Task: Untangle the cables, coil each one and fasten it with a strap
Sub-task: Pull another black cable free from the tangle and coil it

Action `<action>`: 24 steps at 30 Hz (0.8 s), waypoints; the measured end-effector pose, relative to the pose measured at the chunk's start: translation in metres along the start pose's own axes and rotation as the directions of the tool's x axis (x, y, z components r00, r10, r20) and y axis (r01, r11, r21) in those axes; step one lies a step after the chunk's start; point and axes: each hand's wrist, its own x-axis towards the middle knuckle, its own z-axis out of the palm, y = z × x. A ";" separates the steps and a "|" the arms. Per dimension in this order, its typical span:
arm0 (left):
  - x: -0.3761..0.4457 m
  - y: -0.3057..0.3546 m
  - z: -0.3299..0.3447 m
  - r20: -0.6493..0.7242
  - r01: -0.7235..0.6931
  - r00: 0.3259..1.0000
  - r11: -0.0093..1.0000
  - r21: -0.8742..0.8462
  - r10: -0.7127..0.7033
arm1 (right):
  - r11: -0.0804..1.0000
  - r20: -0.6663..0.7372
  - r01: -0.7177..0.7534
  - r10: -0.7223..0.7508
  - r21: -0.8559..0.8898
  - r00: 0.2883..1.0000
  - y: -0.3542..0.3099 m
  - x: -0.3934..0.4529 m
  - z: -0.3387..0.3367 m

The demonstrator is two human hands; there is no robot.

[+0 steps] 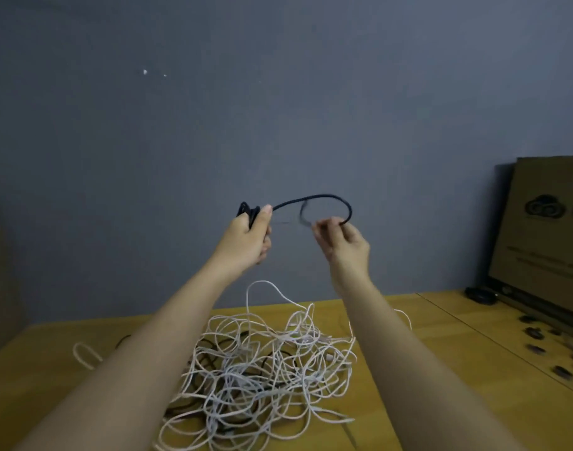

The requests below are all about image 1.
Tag person's right hand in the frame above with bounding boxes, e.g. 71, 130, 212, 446
311, 217, 372, 296

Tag person's left hand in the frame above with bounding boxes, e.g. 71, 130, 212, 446
208, 204, 273, 284

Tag tangle of white cables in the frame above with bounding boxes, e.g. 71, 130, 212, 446
72, 279, 413, 451

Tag group of black cable ties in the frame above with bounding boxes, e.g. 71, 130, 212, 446
518, 313, 573, 382

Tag person's right forearm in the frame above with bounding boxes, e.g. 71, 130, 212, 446
338, 279, 523, 451

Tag person's left forearm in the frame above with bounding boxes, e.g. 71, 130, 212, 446
18, 266, 239, 451

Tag cardboard box with black print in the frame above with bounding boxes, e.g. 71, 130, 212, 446
486, 152, 573, 336

